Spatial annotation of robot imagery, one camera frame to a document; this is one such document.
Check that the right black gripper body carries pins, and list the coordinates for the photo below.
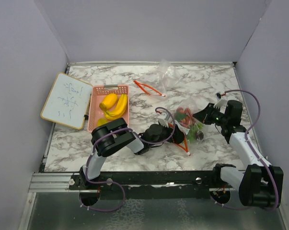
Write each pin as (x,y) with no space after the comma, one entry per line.
(219,118)

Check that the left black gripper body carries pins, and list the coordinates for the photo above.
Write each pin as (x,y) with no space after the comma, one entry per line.
(165,134)

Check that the red fake berry bunch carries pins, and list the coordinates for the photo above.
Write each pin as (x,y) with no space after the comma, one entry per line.
(184,117)

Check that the green fake grape bunch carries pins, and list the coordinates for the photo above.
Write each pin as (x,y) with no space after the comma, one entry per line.
(195,127)

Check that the zip bag with berries grapes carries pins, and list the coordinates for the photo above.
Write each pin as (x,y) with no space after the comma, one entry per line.
(191,104)

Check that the yellow fake banana bunch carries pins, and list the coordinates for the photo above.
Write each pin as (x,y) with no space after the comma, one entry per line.
(119,109)

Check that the yellow green fake starfruit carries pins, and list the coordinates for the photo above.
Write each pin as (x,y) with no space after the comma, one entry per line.
(102,121)

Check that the zip bag with yellow fruit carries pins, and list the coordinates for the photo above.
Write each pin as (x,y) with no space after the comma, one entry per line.
(158,81)

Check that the pink plastic basket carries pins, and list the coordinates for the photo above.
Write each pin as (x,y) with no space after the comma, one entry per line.
(99,93)

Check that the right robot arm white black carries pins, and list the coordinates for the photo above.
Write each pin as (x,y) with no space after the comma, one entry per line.
(261,183)

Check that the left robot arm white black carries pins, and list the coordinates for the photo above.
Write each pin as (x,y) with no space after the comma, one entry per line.
(111,137)

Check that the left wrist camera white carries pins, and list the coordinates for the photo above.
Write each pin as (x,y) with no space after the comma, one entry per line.
(164,119)

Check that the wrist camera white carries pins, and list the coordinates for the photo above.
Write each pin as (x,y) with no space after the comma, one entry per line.
(221,101)
(164,119)

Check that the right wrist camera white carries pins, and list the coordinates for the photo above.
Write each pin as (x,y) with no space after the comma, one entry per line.
(221,101)

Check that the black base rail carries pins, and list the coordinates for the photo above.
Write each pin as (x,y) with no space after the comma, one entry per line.
(149,185)

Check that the small whiteboard wooden frame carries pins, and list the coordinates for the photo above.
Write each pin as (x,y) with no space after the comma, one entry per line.
(67,102)

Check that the aluminium frame rail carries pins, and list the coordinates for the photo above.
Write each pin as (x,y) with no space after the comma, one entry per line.
(49,182)

